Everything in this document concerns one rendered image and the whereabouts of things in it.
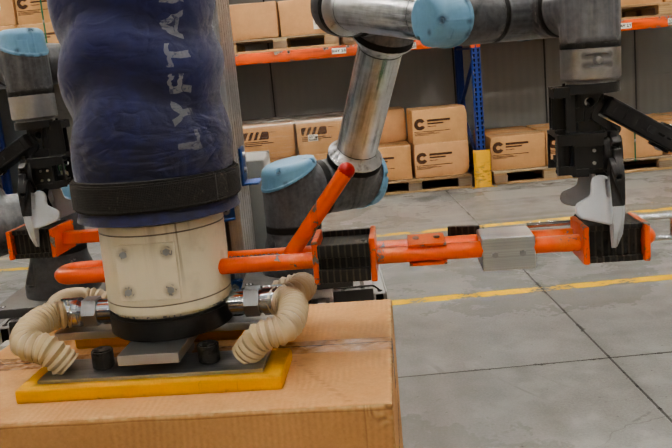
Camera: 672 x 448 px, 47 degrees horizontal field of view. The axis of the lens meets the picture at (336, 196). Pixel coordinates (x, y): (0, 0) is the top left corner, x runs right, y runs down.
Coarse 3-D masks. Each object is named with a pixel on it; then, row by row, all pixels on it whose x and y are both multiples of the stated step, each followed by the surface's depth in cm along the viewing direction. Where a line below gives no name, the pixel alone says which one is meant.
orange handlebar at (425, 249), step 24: (72, 240) 135; (96, 240) 135; (384, 240) 108; (408, 240) 105; (432, 240) 104; (456, 240) 106; (552, 240) 101; (576, 240) 101; (72, 264) 111; (96, 264) 110; (240, 264) 105; (264, 264) 104; (288, 264) 104; (312, 264) 104; (432, 264) 103
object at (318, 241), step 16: (320, 240) 107; (336, 240) 108; (352, 240) 107; (368, 240) 106; (320, 256) 102; (336, 256) 102; (352, 256) 101; (368, 256) 102; (320, 272) 102; (336, 272) 102; (352, 272) 102; (368, 272) 102
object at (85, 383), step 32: (96, 352) 100; (224, 352) 103; (288, 352) 103; (32, 384) 99; (64, 384) 98; (96, 384) 97; (128, 384) 96; (160, 384) 96; (192, 384) 96; (224, 384) 95; (256, 384) 95
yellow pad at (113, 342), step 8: (200, 336) 115; (208, 336) 115; (216, 336) 114; (224, 336) 114; (232, 336) 114; (80, 344) 116; (88, 344) 116; (96, 344) 116; (104, 344) 116; (112, 344) 116; (120, 344) 116
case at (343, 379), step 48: (336, 336) 112; (384, 336) 110; (0, 384) 105; (288, 384) 96; (336, 384) 95; (384, 384) 94; (0, 432) 92; (48, 432) 92; (96, 432) 92; (144, 432) 91; (192, 432) 91; (240, 432) 90; (288, 432) 90; (336, 432) 90; (384, 432) 89
